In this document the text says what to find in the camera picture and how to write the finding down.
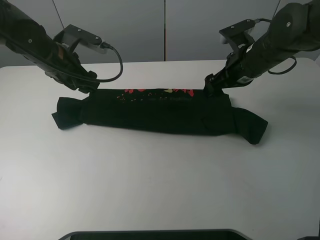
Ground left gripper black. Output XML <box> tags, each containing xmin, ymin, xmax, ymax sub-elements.
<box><xmin>44</xmin><ymin>49</ymin><xmax>98</xmax><ymax>93</ymax></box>

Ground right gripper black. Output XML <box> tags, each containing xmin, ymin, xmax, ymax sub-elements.
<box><xmin>203</xmin><ymin>51</ymin><xmax>258</xmax><ymax>98</ymax></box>

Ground black printed t-shirt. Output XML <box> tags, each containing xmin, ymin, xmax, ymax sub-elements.
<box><xmin>52</xmin><ymin>88</ymin><xmax>268</xmax><ymax>145</ymax></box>

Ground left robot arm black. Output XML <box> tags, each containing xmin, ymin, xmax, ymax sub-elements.
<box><xmin>0</xmin><ymin>0</ymin><xmax>100</xmax><ymax>94</ymax></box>

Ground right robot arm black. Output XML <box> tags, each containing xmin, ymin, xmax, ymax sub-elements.
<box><xmin>204</xmin><ymin>0</ymin><xmax>320</xmax><ymax>97</ymax></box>

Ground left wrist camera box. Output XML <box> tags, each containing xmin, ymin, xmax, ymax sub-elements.
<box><xmin>53</xmin><ymin>24</ymin><xmax>112</xmax><ymax>54</ymax></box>

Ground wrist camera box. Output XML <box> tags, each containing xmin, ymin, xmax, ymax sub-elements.
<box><xmin>219</xmin><ymin>19</ymin><xmax>257</xmax><ymax>52</ymax></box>
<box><xmin>53</xmin><ymin>24</ymin><xmax>112</xmax><ymax>54</ymax></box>

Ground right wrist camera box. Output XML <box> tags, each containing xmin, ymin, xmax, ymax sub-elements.
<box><xmin>219</xmin><ymin>19</ymin><xmax>257</xmax><ymax>52</ymax></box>

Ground right arm black cables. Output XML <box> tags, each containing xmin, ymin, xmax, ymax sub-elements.
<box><xmin>257</xmin><ymin>17</ymin><xmax>297</xmax><ymax>75</ymax></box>

